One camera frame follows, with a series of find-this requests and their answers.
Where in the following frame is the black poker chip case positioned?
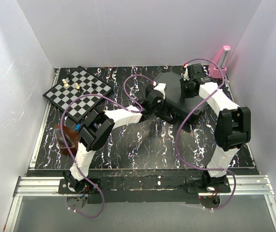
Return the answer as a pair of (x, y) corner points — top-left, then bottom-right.
(154, 72), (203, 124)

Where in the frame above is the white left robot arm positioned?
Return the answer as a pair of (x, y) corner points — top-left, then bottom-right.
(63, 83), (166, 193)

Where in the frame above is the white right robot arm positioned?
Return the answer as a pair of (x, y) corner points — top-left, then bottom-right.
(180, 63), (251, 192)

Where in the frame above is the black silver chess board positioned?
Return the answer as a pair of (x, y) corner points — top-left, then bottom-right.
(43, 66), (113, 123)

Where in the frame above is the blue white flat card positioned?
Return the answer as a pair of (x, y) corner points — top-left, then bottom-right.
(75, 124), (81, 132)

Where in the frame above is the white chess queen piece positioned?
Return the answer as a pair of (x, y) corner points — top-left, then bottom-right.
(62, 79), (69, 88)

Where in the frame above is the clear acrylic card holder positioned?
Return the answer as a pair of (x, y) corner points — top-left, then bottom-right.
(54, 129), (75, 149)

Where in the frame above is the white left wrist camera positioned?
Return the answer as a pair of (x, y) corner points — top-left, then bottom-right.
(152, 82), (167, 99)

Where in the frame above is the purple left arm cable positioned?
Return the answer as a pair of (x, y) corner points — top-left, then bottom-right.
(60, 74), (158, 218)

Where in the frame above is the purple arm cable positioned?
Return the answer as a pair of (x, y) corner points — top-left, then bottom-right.
(175, 58), (237, 210)
(60, 74), (158, 218)

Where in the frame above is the pink capped metal post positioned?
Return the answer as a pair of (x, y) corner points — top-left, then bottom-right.
(208, 45), (231, 79)

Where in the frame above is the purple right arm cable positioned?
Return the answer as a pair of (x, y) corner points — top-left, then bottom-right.
(175, 58), (237, 210)

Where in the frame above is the aluminium front rail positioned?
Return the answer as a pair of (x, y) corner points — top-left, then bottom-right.
(3, 175), (276, 232)

